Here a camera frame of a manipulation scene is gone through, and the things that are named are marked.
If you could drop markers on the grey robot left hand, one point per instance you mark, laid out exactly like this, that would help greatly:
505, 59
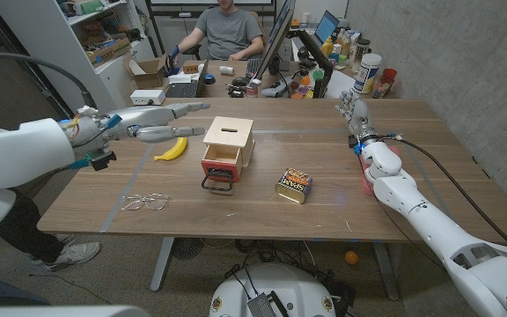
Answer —
143, 121

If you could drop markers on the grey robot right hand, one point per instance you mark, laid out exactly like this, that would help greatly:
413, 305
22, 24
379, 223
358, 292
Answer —
359, 114

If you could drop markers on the clear plastic glasses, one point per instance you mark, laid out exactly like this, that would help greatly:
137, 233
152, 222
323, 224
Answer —
145, 202

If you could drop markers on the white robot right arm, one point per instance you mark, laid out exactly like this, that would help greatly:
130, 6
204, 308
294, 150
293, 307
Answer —
434, 224

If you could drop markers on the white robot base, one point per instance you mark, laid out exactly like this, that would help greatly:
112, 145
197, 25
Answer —
275, 286

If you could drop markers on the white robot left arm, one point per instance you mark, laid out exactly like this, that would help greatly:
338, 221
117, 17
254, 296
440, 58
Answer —
16, 154

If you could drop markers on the yellow banana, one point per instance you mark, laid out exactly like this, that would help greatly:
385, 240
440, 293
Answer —
174, 150

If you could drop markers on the spam can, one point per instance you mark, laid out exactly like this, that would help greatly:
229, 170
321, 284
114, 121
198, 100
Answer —
295, 185

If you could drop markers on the white power box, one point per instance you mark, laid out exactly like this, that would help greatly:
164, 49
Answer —
148, 96

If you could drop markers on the white wipes canister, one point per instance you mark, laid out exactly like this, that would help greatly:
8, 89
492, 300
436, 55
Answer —
368, 72

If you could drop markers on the open cardboard box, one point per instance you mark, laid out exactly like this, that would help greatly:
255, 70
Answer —
150, 75

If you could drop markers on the black laptop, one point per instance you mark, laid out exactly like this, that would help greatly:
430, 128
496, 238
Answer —
185, 89

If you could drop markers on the dark lid jar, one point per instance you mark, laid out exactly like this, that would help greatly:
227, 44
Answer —
362, 49

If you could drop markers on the grey tape strip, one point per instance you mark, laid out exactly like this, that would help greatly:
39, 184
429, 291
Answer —
126, 189

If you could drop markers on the pink plastic tray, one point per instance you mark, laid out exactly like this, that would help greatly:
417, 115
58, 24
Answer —
365, 185

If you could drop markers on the wooden block with holes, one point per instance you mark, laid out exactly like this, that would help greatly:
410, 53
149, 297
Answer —
190, 67

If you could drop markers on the yellow bottle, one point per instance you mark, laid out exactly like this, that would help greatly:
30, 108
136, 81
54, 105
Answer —
327, 47

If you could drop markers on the printed cardboard box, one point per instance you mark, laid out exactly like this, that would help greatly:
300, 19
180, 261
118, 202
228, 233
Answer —
108, 52

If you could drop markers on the blue round object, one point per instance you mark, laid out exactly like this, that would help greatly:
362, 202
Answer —
209, 79

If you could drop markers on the wooden box with slot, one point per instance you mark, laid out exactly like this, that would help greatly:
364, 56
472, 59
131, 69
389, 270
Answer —
229, 130

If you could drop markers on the white game controller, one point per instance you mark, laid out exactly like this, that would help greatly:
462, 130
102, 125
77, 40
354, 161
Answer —
273, 91

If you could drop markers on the laptop with blue screen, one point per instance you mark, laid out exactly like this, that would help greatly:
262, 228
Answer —
326, 26

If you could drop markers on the small white cylinder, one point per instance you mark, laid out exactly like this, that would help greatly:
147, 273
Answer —
227, 70

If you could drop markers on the black computer mouse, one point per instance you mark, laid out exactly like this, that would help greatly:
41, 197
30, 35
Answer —
239, 81

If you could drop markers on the white shelf unit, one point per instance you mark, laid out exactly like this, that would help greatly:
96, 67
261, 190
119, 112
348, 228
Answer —
60, 57

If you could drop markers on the computer monitor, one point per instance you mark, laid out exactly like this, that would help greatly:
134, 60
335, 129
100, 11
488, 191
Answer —
275, 37

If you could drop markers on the black keyboard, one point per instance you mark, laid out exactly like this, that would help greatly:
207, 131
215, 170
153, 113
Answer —
253, 68

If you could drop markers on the seated person in grey shirt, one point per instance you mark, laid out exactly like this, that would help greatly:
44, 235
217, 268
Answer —
229, 33

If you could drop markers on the round floor fan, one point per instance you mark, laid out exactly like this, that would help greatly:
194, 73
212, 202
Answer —
187, 248

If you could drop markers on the dark wood door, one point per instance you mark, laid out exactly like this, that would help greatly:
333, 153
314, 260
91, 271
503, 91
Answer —
11, 97

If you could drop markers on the orange ball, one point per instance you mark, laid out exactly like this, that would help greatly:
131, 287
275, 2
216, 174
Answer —
351, 257

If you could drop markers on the standing person in dark clothes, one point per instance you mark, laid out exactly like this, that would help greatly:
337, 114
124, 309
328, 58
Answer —
29, 238

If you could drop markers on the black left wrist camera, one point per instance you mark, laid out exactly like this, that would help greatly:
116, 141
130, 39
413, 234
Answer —
103, 160

